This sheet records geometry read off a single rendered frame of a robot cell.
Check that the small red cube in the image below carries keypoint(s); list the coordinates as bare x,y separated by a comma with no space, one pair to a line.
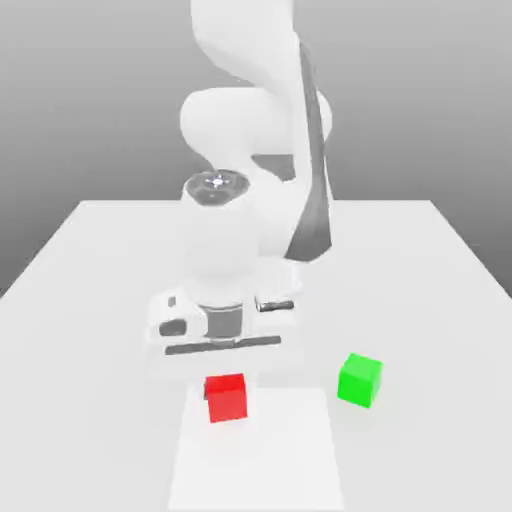
227,400

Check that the small green cube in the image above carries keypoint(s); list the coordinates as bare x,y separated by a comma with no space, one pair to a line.
358,380

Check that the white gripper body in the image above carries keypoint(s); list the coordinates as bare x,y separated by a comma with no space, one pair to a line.
224,346

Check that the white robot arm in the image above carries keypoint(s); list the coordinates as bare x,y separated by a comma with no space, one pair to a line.
224,240

